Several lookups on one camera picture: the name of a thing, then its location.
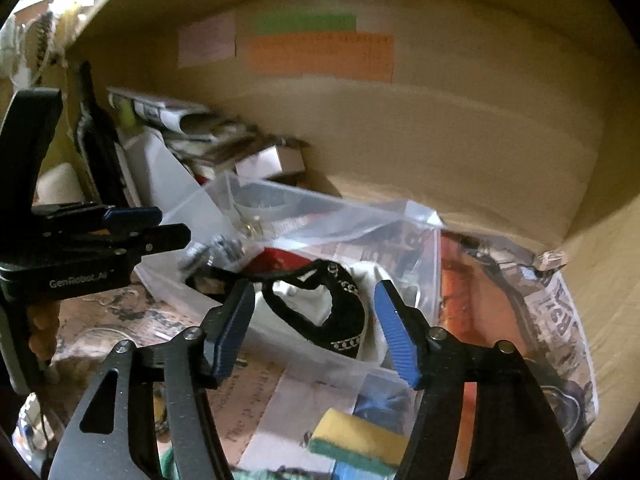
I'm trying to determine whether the dark glass bottle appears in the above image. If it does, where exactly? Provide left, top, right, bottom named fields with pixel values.
left=74, top=61, right=130, bottom=209

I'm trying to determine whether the red packet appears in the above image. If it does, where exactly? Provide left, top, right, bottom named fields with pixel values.
left=249, top=247, right=313, bottom=277

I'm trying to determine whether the stack of magazines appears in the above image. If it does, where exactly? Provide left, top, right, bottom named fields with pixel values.
left=106, top=87, right=262, bottom=172

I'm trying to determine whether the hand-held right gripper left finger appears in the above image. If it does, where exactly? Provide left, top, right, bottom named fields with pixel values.
left=47, top=279, right=257, bottom=480

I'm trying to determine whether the yellow and green sponge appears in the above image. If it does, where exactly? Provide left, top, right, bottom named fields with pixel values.
left=307, top=407, right=412, bottom=474

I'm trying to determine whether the black cloth with chain print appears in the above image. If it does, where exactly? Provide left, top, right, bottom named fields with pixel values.
left=187, top=258, right=369, bottom=359

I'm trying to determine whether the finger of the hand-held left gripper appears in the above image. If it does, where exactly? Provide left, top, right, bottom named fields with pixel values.
left=33, top=202, right=164, bottom=235
left=42, top=224, right=192, bottom=262

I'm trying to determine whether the green cloth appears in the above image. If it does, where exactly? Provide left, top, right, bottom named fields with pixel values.
left=159, top=444, right=333, bottom=480

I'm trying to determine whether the newspaper sheet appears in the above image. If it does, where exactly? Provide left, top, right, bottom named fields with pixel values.
left=50, top=230, right=601, bottom=480

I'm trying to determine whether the green paper note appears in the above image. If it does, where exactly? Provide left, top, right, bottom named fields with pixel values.
left=255, top=13, right=358, bottom=34

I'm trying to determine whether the pink paper note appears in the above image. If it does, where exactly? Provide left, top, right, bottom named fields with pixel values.
left=177, top=11, right=237, bottom=69

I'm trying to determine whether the cream cup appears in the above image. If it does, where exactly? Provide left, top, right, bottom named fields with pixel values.
left=37, top=162, right=87, bottom=206

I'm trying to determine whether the small white cardboard box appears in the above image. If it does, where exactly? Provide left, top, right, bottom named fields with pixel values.
left=234, top=142, right=307, bottom=187

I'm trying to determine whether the clear plastic bag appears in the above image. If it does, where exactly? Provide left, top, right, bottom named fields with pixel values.
left=134, top=172, right=444, bottom=402

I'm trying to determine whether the orange paper note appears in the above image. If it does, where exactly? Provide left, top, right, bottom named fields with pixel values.
left=246, top=33, right=395, bottom=84

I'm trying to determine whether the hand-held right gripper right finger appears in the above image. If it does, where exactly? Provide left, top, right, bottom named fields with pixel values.
left=374, top=280, right=577, bottom=480

